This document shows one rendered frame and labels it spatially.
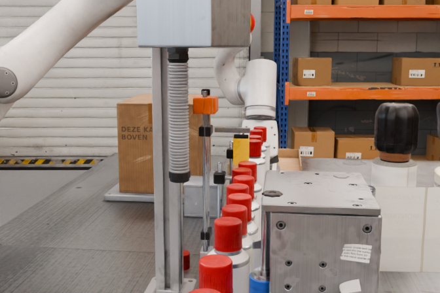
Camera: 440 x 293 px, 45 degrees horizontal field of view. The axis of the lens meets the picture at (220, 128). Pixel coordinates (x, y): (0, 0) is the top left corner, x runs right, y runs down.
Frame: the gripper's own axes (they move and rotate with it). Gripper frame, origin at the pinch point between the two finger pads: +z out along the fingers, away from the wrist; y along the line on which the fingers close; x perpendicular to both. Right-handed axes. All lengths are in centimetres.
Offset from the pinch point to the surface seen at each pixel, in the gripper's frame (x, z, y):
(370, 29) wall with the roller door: 381, -190, 92
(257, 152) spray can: -27.3, -2.6, 1.0
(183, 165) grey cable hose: -58, 4, -9
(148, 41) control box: -59, -16, -16
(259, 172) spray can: -26.6, 1.6, 1.5
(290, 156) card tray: 75, -16, 9
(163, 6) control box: -63, -20, -13
